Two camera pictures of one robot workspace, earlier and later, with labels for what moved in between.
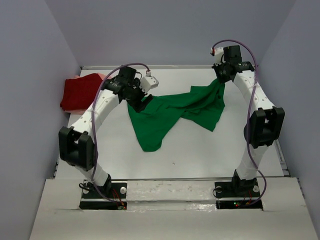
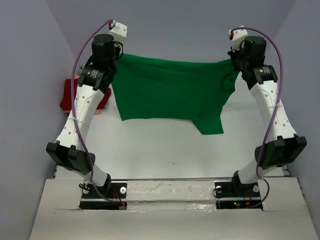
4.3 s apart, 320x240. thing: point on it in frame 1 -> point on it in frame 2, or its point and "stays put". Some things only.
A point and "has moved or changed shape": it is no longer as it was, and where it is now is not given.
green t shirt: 203,105 has moved or changed shape
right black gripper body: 221,71 -> 240,61
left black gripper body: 135,95 -> 117,50
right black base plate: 242,194 stays put
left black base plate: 110,196 stays put
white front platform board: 173,209 stays put
